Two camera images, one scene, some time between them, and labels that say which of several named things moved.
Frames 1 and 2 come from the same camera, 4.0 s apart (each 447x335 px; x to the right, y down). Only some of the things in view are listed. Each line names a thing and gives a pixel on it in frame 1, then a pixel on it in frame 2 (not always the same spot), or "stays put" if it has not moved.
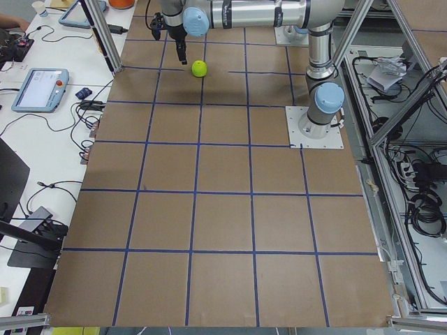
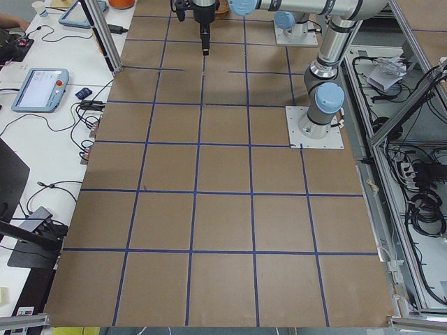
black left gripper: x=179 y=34 -> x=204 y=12
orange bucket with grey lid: x=121 y=4 stays put
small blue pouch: x=84 y=93 stays put
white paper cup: x=38 y=6 stays put
